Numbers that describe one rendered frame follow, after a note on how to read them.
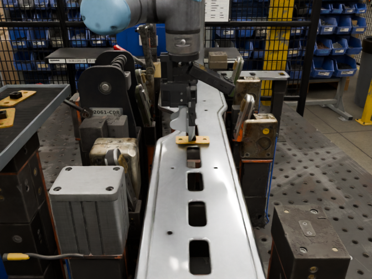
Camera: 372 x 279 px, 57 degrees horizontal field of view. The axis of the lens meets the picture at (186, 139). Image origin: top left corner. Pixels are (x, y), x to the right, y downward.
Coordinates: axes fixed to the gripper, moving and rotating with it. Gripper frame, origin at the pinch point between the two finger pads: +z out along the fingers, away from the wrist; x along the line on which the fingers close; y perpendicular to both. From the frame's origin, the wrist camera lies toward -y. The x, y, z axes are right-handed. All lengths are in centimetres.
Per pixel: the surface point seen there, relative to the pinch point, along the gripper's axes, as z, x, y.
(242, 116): -2.7, -4.3, -12.7
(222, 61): -1, -70, -15
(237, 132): 1.7, -4.5, -11.7
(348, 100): 104, -304, -192
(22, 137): -13.9, 29.4, 26.4
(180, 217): 2.3, 28.8, 2.9
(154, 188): 1.9, 20.4, 7.9
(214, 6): -20, -101, -13
